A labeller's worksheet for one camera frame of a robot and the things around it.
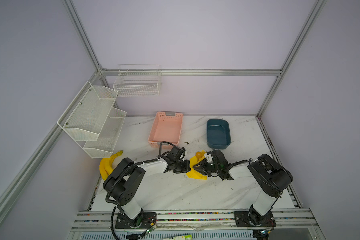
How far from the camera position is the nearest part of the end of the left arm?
0.69 meters

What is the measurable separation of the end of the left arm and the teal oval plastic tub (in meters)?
0.28

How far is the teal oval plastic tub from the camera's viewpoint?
3.36ft
